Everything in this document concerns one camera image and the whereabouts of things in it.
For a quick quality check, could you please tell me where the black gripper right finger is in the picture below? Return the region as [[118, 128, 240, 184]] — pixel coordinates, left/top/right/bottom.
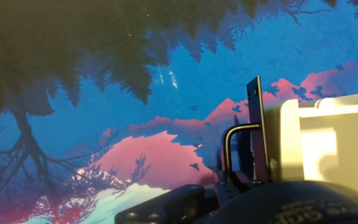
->
[[214, 169, 254, 208]]

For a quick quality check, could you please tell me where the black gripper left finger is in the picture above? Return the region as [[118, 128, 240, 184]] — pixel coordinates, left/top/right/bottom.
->
[[114, 184, 206, 224]]

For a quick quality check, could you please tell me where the white drawer with black handle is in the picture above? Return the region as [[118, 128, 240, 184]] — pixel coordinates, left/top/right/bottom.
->
[[221, 76, 358, 197]]

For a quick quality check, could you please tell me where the printed forest landscape mat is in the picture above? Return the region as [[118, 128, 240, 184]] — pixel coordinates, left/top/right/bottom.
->
[[0, 0, 358, 224]]

